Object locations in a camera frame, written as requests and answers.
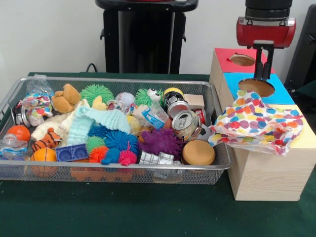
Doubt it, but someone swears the purple spiky ball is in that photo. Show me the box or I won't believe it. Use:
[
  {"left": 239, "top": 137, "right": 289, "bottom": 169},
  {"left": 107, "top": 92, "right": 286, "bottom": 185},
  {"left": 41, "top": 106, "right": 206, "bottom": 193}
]
[{"left": 138, "top": 128, "right": 183, "bottom": 158}]

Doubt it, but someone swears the blue spiky ball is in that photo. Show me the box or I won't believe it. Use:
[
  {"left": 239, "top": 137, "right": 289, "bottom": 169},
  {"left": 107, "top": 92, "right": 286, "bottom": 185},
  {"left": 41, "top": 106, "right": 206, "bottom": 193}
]
[{"left": 88, "top": 124, "right": 139, "bottom": 158}]

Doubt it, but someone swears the light blue knitted cloth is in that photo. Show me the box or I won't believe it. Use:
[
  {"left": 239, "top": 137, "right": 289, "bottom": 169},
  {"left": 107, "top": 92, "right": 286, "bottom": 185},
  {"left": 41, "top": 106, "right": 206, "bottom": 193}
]
[{"left": 67, "top": 108, "right": 132, "bottom": 146}]

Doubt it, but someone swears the wooden box with three holes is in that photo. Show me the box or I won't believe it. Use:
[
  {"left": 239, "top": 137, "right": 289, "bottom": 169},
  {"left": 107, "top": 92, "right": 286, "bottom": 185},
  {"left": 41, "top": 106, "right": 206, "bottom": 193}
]
[{"left": 209, "top": 47, "right": 316, "bottom": 202}]

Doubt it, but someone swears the orange round sponge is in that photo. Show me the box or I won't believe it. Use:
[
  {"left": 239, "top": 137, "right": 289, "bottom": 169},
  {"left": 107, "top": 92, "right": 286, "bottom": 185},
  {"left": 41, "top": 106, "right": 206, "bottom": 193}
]
[{"left": 182, "top": 140, "right": 216, "bottom": 165}]

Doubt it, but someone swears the small basketball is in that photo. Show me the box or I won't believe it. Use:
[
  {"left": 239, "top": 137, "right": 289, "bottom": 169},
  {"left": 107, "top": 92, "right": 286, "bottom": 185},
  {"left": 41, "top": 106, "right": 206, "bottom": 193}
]
[{"left": 30, "top": 147, "right": 59, "bottom": 177}]

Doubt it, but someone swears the white baseball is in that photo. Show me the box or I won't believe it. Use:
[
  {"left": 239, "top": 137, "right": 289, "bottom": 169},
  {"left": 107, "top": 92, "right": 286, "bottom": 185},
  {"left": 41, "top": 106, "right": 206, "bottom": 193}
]
[{"left": 115, "top": 92, "right": 136, "bottom": 107}]

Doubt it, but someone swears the orange ball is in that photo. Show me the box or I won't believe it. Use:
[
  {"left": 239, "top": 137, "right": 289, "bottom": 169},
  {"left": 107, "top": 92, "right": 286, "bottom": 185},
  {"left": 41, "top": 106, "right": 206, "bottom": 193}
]
[{"left": 6, "top": 125, "right": 31, "bottom": 143}]

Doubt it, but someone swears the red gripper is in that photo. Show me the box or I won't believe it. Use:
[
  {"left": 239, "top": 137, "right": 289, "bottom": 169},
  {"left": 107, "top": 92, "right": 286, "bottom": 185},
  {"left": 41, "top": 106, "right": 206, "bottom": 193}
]
[{"left": 236, "top": 21, "right": 297, "bottom": 80}]

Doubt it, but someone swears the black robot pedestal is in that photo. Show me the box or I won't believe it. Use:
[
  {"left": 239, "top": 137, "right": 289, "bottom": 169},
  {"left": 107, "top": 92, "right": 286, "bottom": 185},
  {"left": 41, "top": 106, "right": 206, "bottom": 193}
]
[{"left": 95, "top": 0, "right": 199, "bottom": 75}]

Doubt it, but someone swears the green spiky toy with eyes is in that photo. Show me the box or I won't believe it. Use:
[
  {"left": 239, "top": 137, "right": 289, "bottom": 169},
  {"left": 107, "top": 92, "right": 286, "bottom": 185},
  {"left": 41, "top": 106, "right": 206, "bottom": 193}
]
[{"left": 135, "top": 88, "right": 165, "bottom": 108}]

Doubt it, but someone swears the crushed drink can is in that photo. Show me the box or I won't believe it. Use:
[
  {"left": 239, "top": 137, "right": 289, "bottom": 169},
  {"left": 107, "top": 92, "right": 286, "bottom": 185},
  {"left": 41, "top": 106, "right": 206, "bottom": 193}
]
[{"left": 171, "top": 110, "right": 202, "bottom": 141}]

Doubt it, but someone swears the shallow mesh bin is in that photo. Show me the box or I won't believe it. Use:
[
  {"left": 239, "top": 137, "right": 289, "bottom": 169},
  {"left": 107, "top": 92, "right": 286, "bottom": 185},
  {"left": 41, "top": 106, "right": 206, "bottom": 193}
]
[{"left": 0, "top": 76, "right": 235, "bottom": 185}]

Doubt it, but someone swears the tiger plush toy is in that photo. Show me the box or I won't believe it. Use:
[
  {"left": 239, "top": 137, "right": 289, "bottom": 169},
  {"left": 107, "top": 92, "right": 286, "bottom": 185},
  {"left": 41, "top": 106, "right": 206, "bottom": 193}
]
[{"left": 32, "top": 127, "right": 62, "bottom": 152}]

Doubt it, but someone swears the polka dot cloth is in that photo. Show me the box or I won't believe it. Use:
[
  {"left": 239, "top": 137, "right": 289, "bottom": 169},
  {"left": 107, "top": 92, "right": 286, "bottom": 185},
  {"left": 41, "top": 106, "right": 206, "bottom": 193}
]
[{"left": 208, "top": 90, "right": 305, "bottom": 157}]

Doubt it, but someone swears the dark green side tablecloth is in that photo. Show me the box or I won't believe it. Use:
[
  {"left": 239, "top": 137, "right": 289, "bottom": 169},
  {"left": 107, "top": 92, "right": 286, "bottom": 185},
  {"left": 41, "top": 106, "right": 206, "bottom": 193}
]
[{"left": 295, "top": 79, "right": 316, "bottom": 102}]

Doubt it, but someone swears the brown teddy bear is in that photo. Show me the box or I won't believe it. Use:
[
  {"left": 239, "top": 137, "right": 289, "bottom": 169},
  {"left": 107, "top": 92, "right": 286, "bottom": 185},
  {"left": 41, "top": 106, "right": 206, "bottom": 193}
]
[{"left": 51, "top": 83, "right": 82, "bottom": 114}]

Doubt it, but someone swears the green spiky ball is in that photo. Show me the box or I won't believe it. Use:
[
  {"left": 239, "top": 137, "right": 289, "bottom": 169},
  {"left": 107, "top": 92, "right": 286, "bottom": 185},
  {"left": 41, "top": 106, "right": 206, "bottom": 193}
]
[{"left": 80, "top": 83, "right": 115, "bottom": 103}]

